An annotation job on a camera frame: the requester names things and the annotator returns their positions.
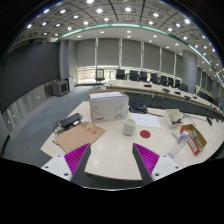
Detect black cable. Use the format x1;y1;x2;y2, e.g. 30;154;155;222
51;119;73;145

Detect white open organizer box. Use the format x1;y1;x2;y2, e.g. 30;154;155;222
162;108;184;130

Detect round ceiling lights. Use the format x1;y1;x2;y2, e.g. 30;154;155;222
25;0;224;84

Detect black pen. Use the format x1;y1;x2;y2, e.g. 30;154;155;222
169;117;184;126

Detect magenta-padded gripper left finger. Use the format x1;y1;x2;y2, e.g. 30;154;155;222
41;142;92;186

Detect long curved conference desk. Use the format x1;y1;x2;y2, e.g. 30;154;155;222
103;79;224;121

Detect grey monitor on cart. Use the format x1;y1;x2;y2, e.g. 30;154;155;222
50;79;70;98

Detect clear plastic water bottle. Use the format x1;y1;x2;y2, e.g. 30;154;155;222
166;130;190;160

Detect brown paper envelope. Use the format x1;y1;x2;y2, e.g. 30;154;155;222
53;121;107;154

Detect brown cardboard box red label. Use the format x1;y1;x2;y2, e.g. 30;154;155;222
179;123;208;156

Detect black power adapter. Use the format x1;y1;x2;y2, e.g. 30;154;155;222
59;112;83;128

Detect white printed paper sheet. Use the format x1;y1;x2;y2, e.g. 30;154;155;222
130;112;162;130

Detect black flat device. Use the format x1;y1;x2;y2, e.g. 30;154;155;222
129;103;148;114

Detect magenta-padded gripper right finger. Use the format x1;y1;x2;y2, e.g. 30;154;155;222
132;142;184;186

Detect white copy paper box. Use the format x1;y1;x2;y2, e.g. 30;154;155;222
88;90;130;124

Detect flat round red coaster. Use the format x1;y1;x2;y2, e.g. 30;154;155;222
139;129;152;140

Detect small white remote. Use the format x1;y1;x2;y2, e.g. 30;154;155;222
171;130;183;139

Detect white ceramic mug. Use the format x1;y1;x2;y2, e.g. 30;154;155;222
122;118;137;136

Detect black office chairs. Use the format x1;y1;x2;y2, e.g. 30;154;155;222
94;68;190;93

